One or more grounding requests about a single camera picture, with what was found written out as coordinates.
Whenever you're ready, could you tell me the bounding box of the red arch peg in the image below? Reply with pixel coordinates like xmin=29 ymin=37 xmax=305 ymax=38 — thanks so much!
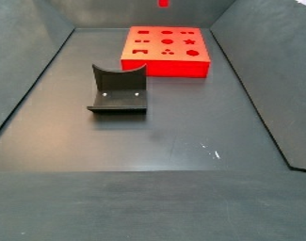
xmin=158 ymin=0 xmax=169 ymax=8

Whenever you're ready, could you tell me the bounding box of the red shape sorter block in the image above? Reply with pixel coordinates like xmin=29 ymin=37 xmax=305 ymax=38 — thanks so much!
xmin=121 ymin=26 xmax=210 ymax=78

